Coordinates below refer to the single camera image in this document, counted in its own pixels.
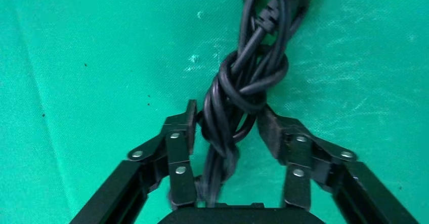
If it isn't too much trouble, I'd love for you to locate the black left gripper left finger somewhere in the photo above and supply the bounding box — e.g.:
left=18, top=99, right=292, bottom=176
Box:
left=68, top=99, right=199, bottom=224

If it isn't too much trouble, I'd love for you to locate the green table cloth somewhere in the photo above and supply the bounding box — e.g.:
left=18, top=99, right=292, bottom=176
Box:
left=0, top=0, right=429, bottom=224

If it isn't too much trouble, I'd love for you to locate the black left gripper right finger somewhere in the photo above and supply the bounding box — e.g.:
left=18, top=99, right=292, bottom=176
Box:
left=255, top=103, right=420, bottom=224

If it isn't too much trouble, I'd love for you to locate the black power cord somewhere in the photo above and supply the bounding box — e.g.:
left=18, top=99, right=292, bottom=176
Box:
left=194, top=0, right=336, bottom=208

